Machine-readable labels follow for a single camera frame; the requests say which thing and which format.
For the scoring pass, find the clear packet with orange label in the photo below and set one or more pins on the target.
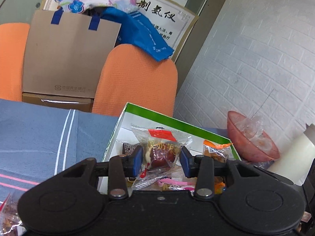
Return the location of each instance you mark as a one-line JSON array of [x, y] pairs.
[[216, 150]]

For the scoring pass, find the clear plastic wrap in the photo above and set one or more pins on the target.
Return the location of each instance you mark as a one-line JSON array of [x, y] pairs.
[[256, 132]]

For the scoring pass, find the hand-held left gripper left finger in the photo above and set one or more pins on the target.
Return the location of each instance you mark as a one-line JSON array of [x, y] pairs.
[[137, 162]]

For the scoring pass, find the orange chair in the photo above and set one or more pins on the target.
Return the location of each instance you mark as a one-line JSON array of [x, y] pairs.
[[12, 61], [137, 78]]

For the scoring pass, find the green cardboard box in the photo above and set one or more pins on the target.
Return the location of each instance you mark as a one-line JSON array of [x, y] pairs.
[[196, 147]]

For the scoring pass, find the small orange candy packet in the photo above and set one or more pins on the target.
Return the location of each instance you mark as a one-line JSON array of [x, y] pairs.
[[219, 185]]

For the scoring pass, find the blue plastic bag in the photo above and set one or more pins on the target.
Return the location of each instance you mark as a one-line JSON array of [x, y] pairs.
[[137, 32]]

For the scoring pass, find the clear packet with red label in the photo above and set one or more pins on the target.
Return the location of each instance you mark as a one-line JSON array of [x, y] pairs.
[[160, 156]]

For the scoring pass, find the brown cardboard box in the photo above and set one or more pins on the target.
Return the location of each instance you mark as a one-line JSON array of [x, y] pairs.
[[56, 104]]

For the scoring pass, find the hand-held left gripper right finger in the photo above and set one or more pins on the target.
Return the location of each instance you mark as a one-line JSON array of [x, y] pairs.
[[185, 163]]

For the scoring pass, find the clear dried date packet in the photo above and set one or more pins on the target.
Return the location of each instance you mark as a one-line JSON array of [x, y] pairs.
[[8, 213]]

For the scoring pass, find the blue tablecloth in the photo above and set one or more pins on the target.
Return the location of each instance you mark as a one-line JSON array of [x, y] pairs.
[[37, 132]]

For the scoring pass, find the pink glass bowl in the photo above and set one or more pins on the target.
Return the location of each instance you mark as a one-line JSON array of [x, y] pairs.
[[241, 137]]

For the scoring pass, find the brown paper bag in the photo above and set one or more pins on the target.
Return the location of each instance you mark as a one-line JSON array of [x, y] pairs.
[[69, 59]]

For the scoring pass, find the calligraphy wall poster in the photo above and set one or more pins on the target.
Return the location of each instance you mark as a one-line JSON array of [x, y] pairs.
[[160, 14]]

